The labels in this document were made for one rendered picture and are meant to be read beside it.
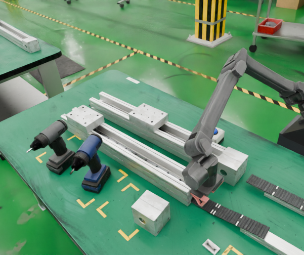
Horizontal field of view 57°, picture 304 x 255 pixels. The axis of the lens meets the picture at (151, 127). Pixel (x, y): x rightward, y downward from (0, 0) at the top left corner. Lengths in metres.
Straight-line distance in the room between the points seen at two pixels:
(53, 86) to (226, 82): 1.89
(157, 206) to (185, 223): 0.14
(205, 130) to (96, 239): 0.54
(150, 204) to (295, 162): 0.66
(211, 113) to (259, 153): 0.43
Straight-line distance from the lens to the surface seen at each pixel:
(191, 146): 0.91
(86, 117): 1.40
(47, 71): 2.63
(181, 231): 1.06
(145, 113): 1.35
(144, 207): 1.01
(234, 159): 1.16
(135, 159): 1.18
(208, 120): 0.97
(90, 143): 1.09
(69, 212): 1.18
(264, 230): 1.05
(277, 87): 1.35
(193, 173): 0.89
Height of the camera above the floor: 1.69
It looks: 39 degrees down
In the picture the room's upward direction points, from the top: 6 degrees counter-clockwise
